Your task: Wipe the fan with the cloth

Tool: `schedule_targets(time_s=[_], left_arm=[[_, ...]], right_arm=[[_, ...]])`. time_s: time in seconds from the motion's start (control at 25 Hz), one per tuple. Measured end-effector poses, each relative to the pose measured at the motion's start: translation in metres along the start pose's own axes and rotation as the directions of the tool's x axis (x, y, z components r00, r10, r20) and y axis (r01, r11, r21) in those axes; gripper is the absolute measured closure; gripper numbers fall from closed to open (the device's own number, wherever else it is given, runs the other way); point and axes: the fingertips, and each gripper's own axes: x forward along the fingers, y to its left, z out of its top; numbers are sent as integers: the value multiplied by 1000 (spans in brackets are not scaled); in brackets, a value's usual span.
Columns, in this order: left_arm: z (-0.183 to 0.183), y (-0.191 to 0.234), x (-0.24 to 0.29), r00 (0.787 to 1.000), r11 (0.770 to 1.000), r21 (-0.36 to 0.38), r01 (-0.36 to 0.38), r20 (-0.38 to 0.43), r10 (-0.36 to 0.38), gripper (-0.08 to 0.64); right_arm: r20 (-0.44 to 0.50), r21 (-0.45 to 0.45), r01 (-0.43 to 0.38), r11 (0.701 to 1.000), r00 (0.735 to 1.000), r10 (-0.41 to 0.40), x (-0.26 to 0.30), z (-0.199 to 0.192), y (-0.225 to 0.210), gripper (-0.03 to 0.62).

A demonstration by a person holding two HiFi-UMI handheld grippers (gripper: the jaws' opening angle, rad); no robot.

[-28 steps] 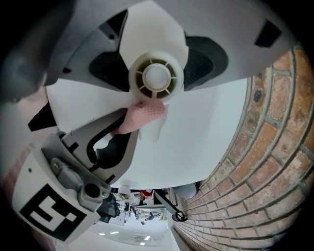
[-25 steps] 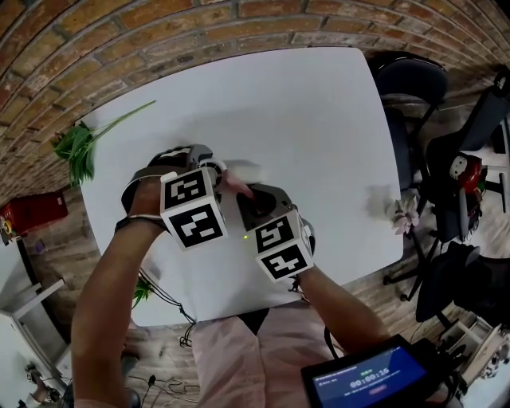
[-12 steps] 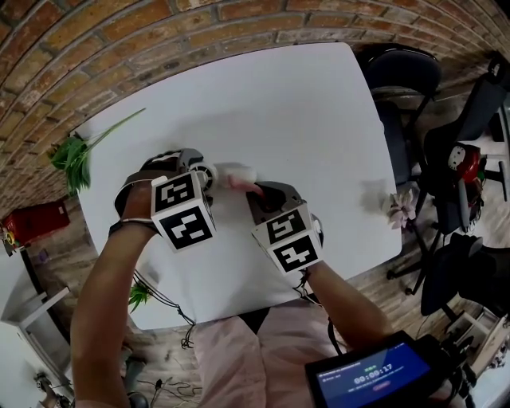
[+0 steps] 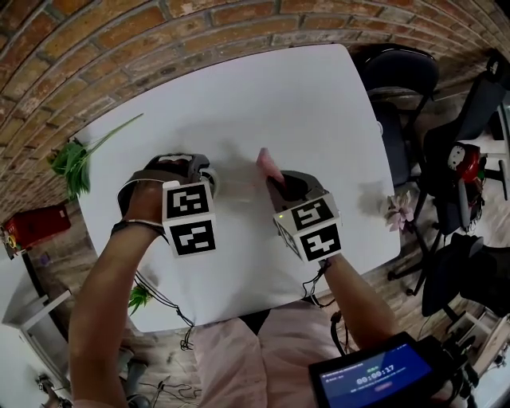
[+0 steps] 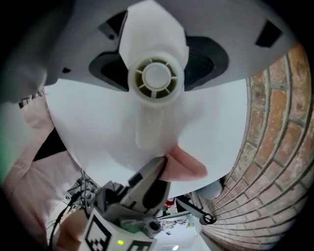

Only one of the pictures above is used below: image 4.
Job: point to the small purple object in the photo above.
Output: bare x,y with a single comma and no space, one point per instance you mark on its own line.
44,260

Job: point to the white shelf unit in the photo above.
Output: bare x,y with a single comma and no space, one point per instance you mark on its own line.
32,318

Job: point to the black wrist band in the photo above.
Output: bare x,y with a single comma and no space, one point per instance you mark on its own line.
131,225

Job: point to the black tablet mount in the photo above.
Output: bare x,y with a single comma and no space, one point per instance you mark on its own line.
450,358

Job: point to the person's pink clothing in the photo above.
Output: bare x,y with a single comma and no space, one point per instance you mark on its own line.
231,366

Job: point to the small green potted plant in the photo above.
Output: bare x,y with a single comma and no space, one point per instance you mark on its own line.
139,299

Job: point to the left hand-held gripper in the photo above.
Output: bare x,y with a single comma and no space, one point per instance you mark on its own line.
187,223

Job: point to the black folding chair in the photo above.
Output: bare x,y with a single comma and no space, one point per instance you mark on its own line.
402,75

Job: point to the pink artificial flower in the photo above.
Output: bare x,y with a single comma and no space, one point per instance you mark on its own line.
400,211

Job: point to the black office chair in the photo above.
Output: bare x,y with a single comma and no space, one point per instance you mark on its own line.
442,151

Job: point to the red and white toy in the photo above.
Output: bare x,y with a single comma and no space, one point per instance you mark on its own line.
464,161

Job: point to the small colourful toy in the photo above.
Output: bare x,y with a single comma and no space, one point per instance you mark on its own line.
11,245

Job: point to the person's left forearm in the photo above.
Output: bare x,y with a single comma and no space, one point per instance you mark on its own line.
103,311

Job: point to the red box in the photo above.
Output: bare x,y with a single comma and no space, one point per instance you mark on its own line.
40,227

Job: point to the pink cloth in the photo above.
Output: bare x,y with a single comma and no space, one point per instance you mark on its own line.
266,163

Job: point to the green leafy plant sprig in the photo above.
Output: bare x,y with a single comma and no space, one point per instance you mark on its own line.
73,163

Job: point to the person's right forearm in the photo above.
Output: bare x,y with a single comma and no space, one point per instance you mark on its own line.
354,299

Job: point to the person's left hand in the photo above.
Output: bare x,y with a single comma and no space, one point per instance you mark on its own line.
145,203

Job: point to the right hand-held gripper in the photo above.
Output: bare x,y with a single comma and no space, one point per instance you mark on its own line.
315,235

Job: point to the black tablet with blue screen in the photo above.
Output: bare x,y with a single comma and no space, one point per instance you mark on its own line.
370,378

